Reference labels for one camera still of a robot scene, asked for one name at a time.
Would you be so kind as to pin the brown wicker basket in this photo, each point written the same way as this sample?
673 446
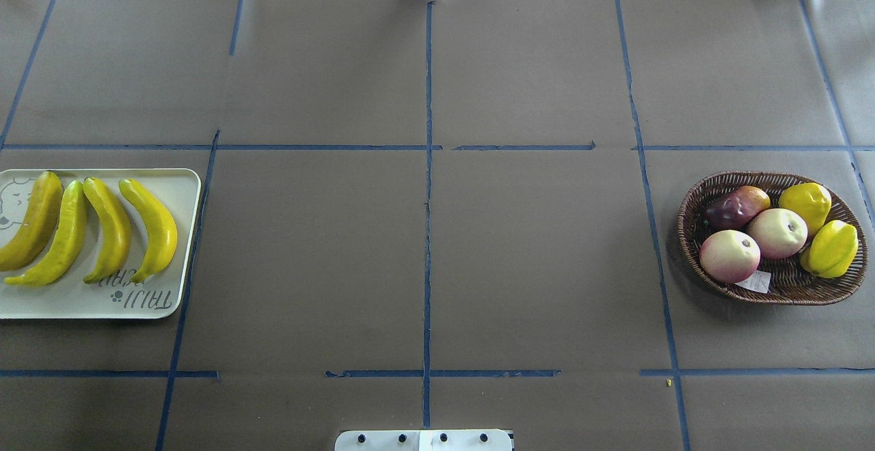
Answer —
789 283

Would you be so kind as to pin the yellow banana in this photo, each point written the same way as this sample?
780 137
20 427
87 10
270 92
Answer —
67 242
40 220
160 226
115 229

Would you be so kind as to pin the white bear tray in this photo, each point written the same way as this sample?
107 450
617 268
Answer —
117 296

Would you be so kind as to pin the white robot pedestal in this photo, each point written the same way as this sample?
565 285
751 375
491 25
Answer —
426 439

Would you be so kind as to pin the dark red fruit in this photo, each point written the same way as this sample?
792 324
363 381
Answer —
734 210

